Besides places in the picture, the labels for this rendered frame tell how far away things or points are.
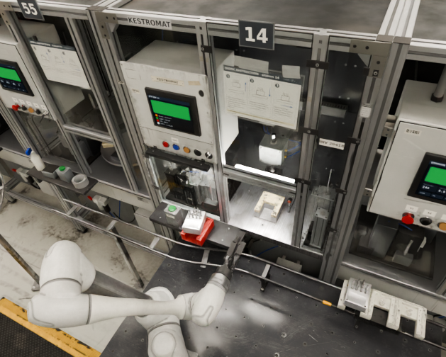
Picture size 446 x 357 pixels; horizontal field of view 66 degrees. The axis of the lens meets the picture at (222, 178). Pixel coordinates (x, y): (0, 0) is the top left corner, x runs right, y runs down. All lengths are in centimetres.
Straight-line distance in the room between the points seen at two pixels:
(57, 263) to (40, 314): 18
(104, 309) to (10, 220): 272
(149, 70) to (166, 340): 115
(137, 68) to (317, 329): 151
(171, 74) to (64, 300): 91
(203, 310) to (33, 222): 261
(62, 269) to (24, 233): 241
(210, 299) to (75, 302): 50
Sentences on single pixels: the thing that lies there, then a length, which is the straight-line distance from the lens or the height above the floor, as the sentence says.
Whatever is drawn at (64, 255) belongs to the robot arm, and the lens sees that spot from 137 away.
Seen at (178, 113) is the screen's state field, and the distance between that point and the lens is 151.
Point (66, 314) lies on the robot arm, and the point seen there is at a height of 143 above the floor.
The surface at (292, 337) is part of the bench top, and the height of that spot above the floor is 68.
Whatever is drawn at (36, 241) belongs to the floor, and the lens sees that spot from 359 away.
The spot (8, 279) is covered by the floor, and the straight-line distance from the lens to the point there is 347.
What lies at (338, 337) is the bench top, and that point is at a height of 68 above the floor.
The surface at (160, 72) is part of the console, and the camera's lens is 148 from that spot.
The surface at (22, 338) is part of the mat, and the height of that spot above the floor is 1.
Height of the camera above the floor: 247
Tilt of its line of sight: 45 degrees down
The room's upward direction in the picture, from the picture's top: 6 degrees counter-clockwise
